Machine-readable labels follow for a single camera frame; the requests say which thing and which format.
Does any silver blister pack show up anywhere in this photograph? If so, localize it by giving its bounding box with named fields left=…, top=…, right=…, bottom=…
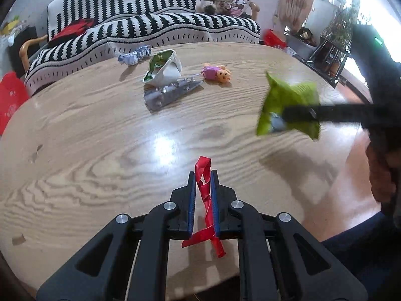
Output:
left=143, top=73, right=204, bottom=113

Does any crushed white paper cup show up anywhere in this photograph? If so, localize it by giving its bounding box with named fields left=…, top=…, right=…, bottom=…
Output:
left=142, top=49, right=183, bottom=87

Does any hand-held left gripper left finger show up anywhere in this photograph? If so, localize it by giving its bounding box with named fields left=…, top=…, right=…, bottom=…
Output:
left=36, top=171, right=197, bottom=301

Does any red pig-shaped chair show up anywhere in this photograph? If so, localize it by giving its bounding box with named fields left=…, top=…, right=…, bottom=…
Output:
left=0, top=71, right=30, bottom=135

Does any red ribbon strip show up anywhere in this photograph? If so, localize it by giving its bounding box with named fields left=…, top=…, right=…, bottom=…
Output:
left=182, top=156, right=227, bottom=258

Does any green potted plant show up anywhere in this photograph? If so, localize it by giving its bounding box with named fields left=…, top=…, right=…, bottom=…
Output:
left=323, top=0, right=370, bottom=47

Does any blue-white crumpled paper ball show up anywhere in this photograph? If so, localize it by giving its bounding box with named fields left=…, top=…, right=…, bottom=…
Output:
left=117, top=45, right=153, bottom=66

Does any person's leg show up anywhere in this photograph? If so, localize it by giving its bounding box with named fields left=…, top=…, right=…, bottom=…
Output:
left=323, top=213, right=401, bottom=301

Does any black plant stand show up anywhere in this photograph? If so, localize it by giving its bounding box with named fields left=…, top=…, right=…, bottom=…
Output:
left=309, top=36, right=351, bottom=84

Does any pink pillow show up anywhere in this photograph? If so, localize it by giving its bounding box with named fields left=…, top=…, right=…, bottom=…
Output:
left=227, top=0, right=253, bottom=18

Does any patterned curtain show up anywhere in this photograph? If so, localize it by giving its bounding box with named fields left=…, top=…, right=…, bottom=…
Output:
left=280, top=0, right=320, bottom=33

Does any red bag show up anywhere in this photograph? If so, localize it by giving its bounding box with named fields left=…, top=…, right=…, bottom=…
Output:
left=262, top=29, right=287, bottom=49

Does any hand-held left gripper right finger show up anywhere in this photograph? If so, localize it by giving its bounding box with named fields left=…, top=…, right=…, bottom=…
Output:
left=211, top=169, right=368, bottom=301

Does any black-white striped sofa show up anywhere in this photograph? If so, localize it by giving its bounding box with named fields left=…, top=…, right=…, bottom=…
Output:
left=24, top=0, right=261, bottom=96

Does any red cushion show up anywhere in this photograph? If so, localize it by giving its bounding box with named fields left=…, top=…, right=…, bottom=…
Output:
left=50, top=19, right=96, bottom=41

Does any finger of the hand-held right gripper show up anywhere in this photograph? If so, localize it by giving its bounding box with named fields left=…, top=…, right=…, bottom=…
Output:
left=283, top=104, right=373, bottom=123

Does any person's right hand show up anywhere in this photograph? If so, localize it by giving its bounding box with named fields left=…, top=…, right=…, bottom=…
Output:
left=366, top=141, right=397, bottom=203

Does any pink doll toy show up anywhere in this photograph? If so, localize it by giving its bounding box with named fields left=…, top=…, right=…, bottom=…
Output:
left=200, top=63, right=233, bottom=85

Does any yellow box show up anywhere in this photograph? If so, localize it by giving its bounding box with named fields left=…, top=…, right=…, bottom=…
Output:
left=1, top=17, right=21, bottom=36

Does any lime green wrapper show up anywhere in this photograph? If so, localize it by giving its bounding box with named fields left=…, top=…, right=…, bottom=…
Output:
left=256, top=72, right=322, bottom=141

